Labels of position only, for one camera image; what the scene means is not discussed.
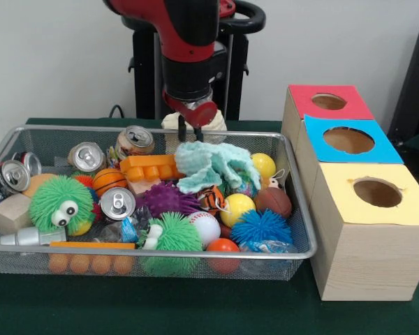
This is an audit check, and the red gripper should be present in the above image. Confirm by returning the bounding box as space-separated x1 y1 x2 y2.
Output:
162 89 218 143

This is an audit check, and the cream knitted cloth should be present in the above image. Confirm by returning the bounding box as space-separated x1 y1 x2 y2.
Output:
161 110 228 147

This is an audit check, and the mint green cloth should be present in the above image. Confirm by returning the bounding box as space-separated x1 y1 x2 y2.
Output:
174 141 262 195

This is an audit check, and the green spiky ball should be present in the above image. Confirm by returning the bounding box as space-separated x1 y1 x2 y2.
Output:
138 212 204 252
28 174 94 233

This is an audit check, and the wooden box with three holes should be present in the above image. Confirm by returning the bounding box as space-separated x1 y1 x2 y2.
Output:
281 84 419 302

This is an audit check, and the orange plastic block tray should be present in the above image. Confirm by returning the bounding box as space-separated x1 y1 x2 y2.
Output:
119 155 186 182

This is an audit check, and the purple spiky ball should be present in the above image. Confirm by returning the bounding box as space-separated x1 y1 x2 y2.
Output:
135 183 202 219

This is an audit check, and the striped tiger plush toy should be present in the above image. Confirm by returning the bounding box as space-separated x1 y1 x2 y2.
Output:
198 184 228 216

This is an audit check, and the white baseball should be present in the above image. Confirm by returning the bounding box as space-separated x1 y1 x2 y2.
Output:
187 211 222 247

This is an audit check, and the brown toy football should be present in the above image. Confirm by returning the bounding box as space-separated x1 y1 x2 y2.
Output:
254 188 294 219

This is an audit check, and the blue spiky ball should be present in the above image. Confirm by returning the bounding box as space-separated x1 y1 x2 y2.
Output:
230 208 294 245

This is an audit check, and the black flat panel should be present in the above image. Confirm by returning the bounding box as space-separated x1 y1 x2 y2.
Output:
387 22 419 140

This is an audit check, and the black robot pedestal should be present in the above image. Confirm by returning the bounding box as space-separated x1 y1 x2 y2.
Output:
121 0 266 121

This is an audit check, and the black cable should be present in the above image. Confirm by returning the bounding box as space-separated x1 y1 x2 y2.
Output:
108 103 126 119

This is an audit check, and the silver wire mesh bin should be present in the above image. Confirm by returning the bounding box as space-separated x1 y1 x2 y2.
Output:
0 124 318 282

